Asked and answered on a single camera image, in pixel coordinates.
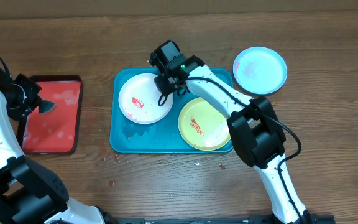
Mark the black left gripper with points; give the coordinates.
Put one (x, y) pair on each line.
(18, 111)

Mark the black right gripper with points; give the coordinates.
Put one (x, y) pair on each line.
(161, 86)

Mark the orange and green sponge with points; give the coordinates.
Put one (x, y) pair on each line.
(46, 106)

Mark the white plate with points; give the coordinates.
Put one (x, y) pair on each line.
(141, 102)

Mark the light blue plate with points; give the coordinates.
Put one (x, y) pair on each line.
(260, 70)

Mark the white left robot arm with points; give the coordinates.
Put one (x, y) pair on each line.
(29, 192)

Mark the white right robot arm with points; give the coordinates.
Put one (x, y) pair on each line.
(256, 134)

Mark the dark tray with red water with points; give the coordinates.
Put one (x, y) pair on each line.
(55, 131)

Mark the yellow-green plate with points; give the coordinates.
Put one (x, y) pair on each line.
(202, 126)

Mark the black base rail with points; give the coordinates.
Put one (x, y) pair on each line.
(254, 219)

